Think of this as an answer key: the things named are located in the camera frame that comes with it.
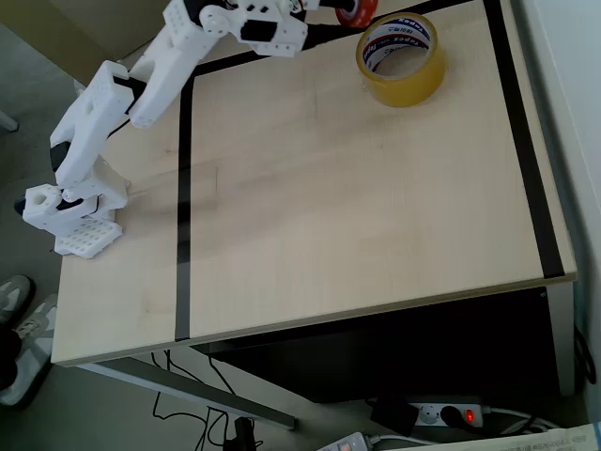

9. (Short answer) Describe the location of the red tape roll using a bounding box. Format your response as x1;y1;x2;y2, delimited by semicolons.
334;0;379;30

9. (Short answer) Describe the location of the yellow tape roll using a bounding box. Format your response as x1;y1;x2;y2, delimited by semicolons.
355;12;448;109

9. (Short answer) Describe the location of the brown cardboard box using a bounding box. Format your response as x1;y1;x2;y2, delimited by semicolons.
0;0;171;91

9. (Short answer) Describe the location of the grey sneaker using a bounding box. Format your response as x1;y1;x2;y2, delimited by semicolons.
0;294;60;408
0;274;37;326

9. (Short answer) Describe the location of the white desk leg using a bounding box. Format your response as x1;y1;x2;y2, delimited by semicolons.
547;275;579;397

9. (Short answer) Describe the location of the black power adapter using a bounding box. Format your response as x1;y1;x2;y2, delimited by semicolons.
369;397;420;427

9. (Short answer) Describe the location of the small black adapter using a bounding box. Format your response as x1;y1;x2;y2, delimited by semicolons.
233;415;257;445

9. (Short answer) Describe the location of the white power strip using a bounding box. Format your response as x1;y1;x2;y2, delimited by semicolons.
407;398;485;429

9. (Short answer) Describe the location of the black round plug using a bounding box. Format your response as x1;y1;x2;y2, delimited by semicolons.
439;405;467;428

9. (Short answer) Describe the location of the grey power strip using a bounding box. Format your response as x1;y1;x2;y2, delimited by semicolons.
317;431;373;451

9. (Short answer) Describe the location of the black trouser leg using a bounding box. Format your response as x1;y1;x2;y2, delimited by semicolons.
0;327;23;392

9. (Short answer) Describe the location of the printed paper sheet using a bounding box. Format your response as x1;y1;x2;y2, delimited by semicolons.
429;421;601;451

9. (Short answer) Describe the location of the grey desk leg frame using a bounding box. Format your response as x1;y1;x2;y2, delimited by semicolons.
77;355;298;431

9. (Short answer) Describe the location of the black floor cable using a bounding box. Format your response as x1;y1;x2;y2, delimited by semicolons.
150;348;265;451

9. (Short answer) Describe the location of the black looped cable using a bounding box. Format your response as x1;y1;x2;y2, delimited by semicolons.
573;322;598;382

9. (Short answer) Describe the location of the white power cable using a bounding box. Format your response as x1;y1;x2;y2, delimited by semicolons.
365;432;440;446
482;404;562;436

